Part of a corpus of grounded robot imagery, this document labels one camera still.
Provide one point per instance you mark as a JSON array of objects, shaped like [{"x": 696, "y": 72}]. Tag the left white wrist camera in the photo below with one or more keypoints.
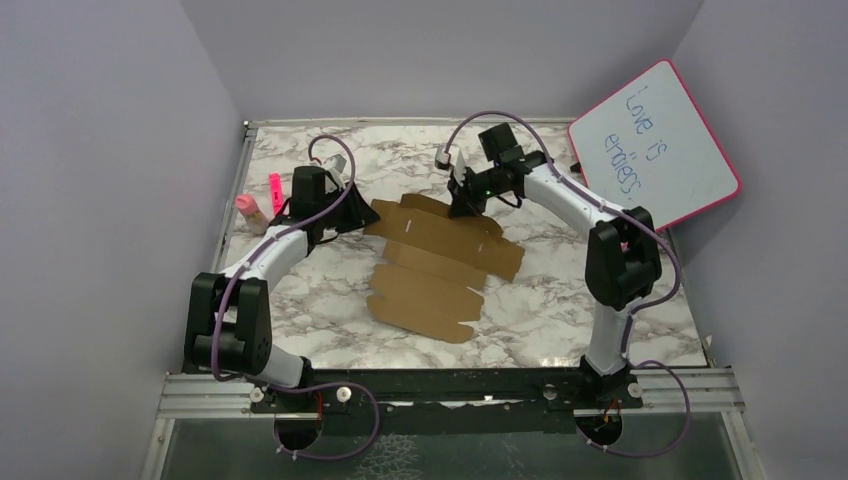
[{"x": 334, "y": 168}]

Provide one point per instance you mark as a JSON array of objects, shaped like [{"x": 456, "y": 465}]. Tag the brown cardboard box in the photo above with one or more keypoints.
[{"x": 435, "y": 268}]

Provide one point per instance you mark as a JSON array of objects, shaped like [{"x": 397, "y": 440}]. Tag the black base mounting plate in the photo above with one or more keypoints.
[{"x": 357, "y": 402}]

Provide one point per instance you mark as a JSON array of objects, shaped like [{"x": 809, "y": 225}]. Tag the aluminium extrusion frame rail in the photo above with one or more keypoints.
[{"x": 201, "y": 397}]

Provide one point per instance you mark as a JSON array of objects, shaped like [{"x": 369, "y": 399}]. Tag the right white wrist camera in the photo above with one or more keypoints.
[{"x": 454, "y": 164}]

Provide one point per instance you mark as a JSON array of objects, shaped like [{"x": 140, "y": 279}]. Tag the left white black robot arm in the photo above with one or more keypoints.
[{"x": 229, "y": 316}]

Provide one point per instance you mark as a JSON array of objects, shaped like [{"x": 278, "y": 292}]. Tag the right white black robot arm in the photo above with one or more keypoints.
[{"x": 622, "y": 262}]

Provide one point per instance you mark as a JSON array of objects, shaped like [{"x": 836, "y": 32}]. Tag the pink highlighter marker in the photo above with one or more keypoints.
[{"x": 276, "y": 192}]

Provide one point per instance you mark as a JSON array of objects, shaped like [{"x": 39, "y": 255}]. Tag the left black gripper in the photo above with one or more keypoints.
[{"x": 360, "y": 211}]

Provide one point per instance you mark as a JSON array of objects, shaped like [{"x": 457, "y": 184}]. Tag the pink framed whiteboard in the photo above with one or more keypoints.
[{"x": 648, "y": 144}]

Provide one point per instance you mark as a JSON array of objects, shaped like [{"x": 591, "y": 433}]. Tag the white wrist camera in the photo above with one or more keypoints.
[
  {"x": 454, "y": 164},
  {"x": 334, "y": 168}
]

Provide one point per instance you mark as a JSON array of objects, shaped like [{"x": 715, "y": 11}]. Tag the small pink capped bottle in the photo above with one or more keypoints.
[{"x": 256, "y": 221}]

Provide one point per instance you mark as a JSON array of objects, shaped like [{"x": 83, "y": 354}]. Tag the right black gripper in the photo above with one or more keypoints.
[{"x": 463, "y": 203}]

